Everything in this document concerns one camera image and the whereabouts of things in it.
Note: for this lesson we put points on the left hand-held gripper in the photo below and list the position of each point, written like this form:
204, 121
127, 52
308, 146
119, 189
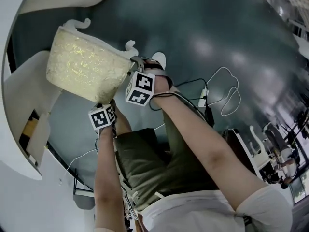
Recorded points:
101, 117

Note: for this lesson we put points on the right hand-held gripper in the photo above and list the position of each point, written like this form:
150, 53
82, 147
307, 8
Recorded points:
142, 86

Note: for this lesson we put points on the white kidney-shaped table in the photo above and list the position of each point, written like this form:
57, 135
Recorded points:
21, 81

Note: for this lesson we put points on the person's left forearm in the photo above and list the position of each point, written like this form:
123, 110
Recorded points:
108, 178

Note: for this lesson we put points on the person's right forearm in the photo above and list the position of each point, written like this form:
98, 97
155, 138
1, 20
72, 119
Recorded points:
205, 153

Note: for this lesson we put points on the person's right hand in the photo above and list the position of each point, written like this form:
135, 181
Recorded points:
162, 81

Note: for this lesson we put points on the person's right white shoe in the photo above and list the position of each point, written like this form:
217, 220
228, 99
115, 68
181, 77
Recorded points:
159, 57

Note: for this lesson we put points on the white power strip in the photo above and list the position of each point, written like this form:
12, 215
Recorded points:
202, 97

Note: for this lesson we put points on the person's green trousers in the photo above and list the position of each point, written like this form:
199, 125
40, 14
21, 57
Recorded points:
154, 163

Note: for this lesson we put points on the black power adapter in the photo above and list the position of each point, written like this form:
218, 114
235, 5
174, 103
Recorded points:
209, 116

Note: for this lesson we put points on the white curvy-legged furniture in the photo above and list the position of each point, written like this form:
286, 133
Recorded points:
260, 151

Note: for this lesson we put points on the person's white shirt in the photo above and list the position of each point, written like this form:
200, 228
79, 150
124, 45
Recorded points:
205, 214

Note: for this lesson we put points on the grey chair black frame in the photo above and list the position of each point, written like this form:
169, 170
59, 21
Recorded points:
83, 197

